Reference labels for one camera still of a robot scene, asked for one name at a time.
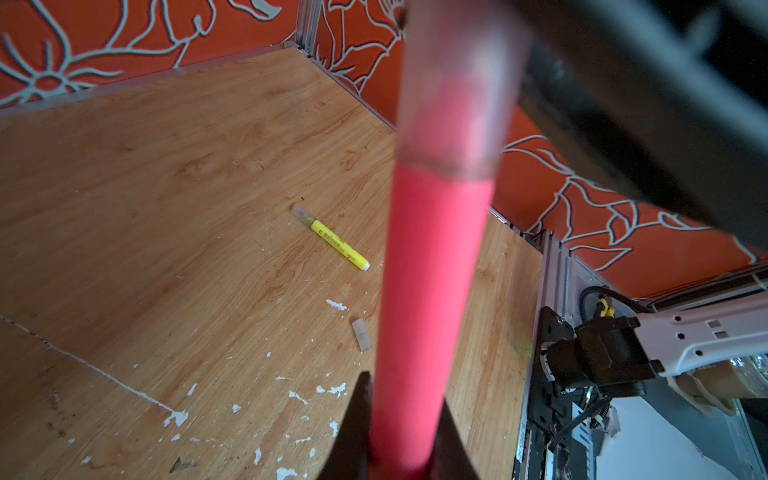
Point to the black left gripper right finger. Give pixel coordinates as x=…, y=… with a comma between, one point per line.
x=451, y=461

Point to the translucent frosted pen cap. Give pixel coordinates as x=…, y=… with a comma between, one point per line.
x=303, y=215

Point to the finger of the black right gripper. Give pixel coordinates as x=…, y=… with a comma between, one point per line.
x=686, y=82

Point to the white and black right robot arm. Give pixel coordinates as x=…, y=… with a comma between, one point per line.
x=680, y=341

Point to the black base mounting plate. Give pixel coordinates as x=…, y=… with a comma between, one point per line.
x=570, y=390

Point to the yellow highlighter pen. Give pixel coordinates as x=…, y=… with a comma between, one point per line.
x=344, y=249

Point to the pink highlighter pen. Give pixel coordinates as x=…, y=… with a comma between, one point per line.
x=435, y=231

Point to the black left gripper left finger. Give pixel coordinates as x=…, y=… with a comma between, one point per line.
x=348, y=458

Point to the aluminium frame corner post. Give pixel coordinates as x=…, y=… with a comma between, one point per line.
x=308, y=18

